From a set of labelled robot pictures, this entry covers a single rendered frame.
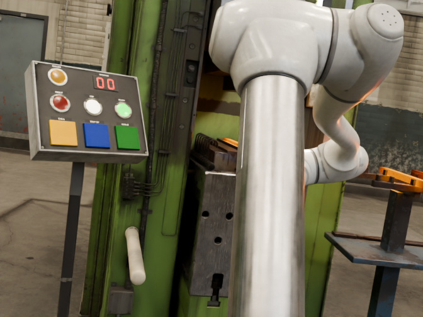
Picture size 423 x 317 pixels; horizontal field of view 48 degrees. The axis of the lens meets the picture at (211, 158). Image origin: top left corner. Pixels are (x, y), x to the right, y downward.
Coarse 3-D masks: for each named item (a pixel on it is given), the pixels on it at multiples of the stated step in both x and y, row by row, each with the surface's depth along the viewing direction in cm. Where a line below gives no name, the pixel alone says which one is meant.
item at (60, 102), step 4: (56, 96) 136; (60, 96) 137; (56, 100) 136; (60, 100) 136; (64, 100) 137; (56, 104) 135; (60, 104) 136; (64, 104) 137; (60, 108) 136; (64, 108) 136
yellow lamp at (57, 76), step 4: (52, 72) 138; (56, 72) 139; (60, 72) 140; (52, 76) 138; (56, 76) 138; (60, 76) 139; (64, 76) 140; (52, 80) 137; (56, 80) 138; (60, 80) 139; (64, 80) 140
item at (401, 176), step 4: (380, 168) 184; (384, 168) 180; (388, 168) 182; (380, 172) 183; (388, 172) 176; (392, 172) 173; (396, 172) 170; (400, 172) 171; (392, 176) 173; (396, 176) 170; (400, 176) 166; (404, 176) 164; (408, 176) 161; (412, 176) 163; (400, 180) 166; (404, 180) 163; (408, 180) 161; (416, 180) 155; (420, 180) 154; (416, 184) 155; (420, 184) 152
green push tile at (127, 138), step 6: (120, 126) 145; (126, 126) 146; (120, 132) 144; (126, 132) 145; (132, 132) 147; (120, 138) 143; (126, 138) 145; (132, 138) 146; (120, 144) 143; (126, 144) 144; (132, 144) 145; (138, 144) 147
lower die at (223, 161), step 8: (200, 144) 195; (216, 144) 188; (224, 144) 193; (232, 144) 186; (216, 152) 168; (224, 152) 170; (232, 152) 169; (216, 160) 169; (224, 160) 169; (232, 160) 170; (216, 168) 169; (224, 168) 170; (232, 168) 170
